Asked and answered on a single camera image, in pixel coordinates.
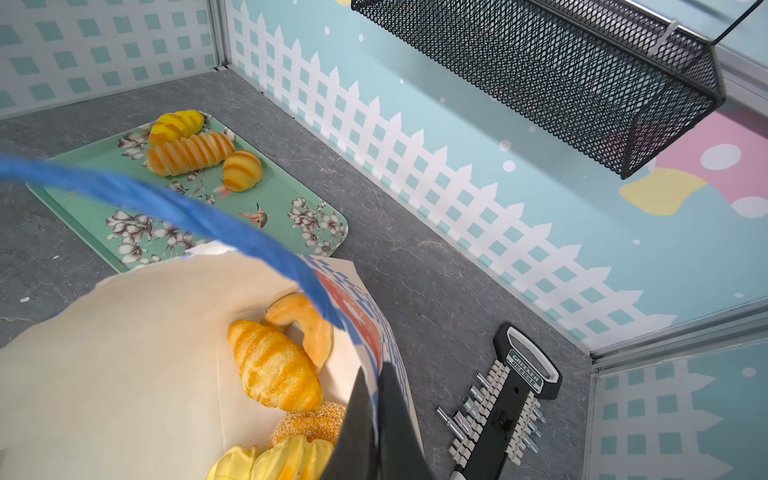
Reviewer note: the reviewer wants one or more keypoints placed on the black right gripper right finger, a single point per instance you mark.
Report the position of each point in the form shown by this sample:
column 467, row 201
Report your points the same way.
column 400, row 456

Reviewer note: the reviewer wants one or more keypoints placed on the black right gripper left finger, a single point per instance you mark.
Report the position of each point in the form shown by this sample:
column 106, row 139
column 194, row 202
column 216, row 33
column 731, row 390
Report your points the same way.
column 355, row 454

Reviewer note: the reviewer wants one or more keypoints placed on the pale yellow twisted bread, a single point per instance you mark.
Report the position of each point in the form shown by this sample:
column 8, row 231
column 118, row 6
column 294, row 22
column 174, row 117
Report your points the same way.
column 292, row 458

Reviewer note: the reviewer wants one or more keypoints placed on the golden fake croissant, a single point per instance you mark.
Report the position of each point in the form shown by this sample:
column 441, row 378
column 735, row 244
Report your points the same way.
column 274, row 371

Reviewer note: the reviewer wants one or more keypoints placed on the checkered paper croissant bag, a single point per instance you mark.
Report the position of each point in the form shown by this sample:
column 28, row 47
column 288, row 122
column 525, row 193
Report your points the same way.
column 137, row 380

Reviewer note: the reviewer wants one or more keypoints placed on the small striped round bun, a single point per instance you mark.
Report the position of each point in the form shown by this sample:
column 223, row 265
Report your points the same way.
column 242, row 170

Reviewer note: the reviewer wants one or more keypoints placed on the orange fake croissant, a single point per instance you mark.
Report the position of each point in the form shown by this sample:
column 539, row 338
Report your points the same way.
column 185, row 155

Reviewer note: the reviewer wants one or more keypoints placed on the yellow fake bread roll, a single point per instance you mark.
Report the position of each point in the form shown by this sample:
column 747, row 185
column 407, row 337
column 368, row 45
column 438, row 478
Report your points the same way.
column 173, row 126

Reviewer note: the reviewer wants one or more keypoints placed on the sesame fake bun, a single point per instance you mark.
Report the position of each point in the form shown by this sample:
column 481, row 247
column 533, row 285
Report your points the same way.
column 324, row 423

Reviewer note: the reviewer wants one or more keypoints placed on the glazed fake donut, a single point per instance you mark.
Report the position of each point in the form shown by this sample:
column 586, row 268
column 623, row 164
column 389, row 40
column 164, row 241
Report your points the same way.
column 318, row 334

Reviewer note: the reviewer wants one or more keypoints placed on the chrome socket long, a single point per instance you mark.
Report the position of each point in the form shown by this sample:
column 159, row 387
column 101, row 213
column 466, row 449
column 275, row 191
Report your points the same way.
column 452, row 425

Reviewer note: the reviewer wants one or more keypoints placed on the black socket set holder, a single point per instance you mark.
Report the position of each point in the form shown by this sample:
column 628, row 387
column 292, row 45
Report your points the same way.
column 501, row 414

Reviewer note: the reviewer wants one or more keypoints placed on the green floral serving tray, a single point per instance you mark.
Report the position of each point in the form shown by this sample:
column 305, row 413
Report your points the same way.
column 279, row 205

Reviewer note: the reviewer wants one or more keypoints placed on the black mesh wall basket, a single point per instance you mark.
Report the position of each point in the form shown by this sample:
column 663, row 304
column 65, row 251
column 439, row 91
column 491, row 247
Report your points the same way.
column 618, row 82

